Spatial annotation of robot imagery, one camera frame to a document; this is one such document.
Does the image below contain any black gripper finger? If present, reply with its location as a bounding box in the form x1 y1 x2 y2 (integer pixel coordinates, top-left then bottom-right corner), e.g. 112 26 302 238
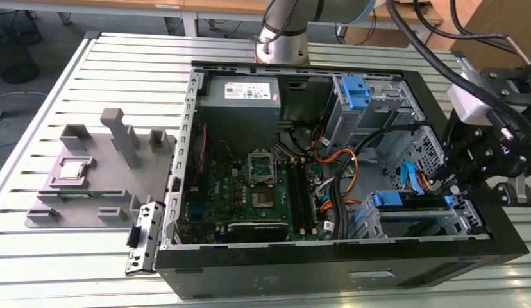
433 112 485 193
453 179 506 206

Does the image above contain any blue data wire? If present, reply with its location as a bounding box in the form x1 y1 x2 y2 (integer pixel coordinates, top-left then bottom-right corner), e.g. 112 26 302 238
401 162 426 196

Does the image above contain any hard disk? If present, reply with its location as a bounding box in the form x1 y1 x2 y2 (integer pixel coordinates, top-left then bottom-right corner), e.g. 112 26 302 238
351 189 458 240

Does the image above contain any metal disk bay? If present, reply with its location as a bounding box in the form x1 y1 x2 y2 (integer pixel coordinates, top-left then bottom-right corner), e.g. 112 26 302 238
362 189 481 240

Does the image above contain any metal drive cage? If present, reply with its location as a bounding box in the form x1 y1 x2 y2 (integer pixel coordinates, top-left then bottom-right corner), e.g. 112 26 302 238
325 74 425 155

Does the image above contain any blue drive latch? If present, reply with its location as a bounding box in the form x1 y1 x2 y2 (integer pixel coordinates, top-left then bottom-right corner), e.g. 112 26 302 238
341 75 373 109

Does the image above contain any black RAM slot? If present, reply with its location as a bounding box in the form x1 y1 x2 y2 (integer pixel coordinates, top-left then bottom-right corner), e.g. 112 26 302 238
289 158 305 234
299 158 318 234

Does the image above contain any wooden cabinet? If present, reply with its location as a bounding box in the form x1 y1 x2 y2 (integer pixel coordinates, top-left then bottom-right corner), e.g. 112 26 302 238
427 0 531 70

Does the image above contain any CPU socket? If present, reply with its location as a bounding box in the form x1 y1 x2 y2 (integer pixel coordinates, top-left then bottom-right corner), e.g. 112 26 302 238
250 185 279 209

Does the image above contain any metal socket cover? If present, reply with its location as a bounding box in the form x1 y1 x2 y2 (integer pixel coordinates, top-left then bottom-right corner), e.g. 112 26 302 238
248 150 279 187

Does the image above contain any black PC case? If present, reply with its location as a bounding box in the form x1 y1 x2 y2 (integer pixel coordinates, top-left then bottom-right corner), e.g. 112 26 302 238
154 60 531 301

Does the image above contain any black graphics card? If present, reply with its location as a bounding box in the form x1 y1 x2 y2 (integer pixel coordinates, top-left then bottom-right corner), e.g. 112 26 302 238
214 220 289 243

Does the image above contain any grey power supply unit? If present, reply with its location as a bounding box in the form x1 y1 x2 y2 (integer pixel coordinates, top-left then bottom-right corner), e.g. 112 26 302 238
197 76 283 151

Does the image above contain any green motherboard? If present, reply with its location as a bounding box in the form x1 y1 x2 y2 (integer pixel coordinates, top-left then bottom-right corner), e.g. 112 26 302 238
182 150 335 243

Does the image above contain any grey expansion slot latch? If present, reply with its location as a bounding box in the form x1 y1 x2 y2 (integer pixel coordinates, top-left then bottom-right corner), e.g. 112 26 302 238
125 201 168 277

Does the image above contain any grey parts rack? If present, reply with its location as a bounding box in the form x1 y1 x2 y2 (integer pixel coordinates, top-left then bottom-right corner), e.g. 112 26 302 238
25 107 180 230

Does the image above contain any green RAM stick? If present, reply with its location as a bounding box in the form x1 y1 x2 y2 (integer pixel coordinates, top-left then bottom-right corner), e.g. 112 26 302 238
58 191 124 198

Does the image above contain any silver CPU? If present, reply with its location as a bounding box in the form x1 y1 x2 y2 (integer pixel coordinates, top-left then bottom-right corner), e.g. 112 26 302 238
60 162 88 180

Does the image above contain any black mesh waste bin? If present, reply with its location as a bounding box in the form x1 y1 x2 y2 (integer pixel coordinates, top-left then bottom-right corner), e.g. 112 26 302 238
0 27 41 85

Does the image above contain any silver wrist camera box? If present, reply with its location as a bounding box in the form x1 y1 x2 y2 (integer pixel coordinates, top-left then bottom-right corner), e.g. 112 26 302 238
447 81 497 124

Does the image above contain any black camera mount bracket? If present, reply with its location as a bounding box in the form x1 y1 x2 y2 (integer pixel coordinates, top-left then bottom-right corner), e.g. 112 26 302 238
479 65 531 113

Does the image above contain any orange wire bundle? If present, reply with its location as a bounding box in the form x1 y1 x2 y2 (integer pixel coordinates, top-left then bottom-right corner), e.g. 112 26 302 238
313 126 363 214

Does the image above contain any black cable bundle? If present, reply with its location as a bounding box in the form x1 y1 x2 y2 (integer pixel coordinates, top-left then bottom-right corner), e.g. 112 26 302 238
334 123 427 240

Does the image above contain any black sleeved arm cable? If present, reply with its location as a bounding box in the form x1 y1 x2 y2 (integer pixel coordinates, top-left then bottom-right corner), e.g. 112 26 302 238
386 0 531 144

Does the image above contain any thin red wire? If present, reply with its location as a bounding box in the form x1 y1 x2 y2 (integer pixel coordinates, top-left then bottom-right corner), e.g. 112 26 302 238
189 123 210 193

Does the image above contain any wooden desk white frame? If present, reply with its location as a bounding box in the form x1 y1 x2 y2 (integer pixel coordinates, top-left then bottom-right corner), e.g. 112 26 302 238
184 0 446 49
0 0 198 37

